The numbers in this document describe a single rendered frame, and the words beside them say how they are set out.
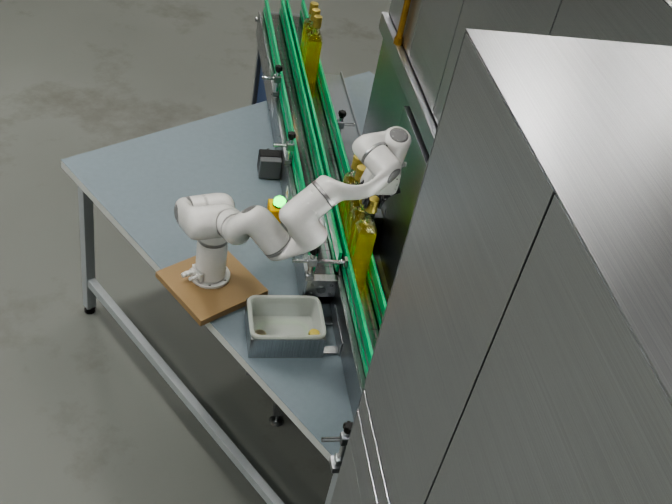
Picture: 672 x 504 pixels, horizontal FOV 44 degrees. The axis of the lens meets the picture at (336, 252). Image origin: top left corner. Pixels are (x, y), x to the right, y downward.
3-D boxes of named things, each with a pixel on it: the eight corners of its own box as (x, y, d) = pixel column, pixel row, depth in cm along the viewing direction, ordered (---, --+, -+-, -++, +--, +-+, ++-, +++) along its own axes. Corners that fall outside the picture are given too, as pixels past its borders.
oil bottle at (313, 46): (315, 83, 345) (326, 20, 327) (302, 82, 344) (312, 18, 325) (313, 76, 349) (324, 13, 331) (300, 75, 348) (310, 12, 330)
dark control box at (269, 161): (279, 180, 312) (282, 162, 307) (258, 179, 311) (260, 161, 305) (277, 167, 318) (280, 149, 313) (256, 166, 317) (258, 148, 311)
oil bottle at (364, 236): (365, 280, 259) (379, 227, 245) (348, 280, 258) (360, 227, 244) (362, 268, 263) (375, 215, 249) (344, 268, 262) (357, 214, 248)
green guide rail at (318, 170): (338, 272, 259) (342, 252, 254) (335, 272, 259) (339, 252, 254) (281, 13, 387) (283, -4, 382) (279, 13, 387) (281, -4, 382)
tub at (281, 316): (323, 357, 249) (327, 337, 244) (247, 357, 244) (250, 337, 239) (315, 315, 262) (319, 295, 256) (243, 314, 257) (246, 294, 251)
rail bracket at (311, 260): (344, 282, 256) (351, 251, 248) (289, 281, 252) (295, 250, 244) (342, 275, 258) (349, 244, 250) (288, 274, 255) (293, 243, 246)
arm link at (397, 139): (375, 159, 212) (352, 134, 215) (365, 185, 220) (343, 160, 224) (418, 138, 219) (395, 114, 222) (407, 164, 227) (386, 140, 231)
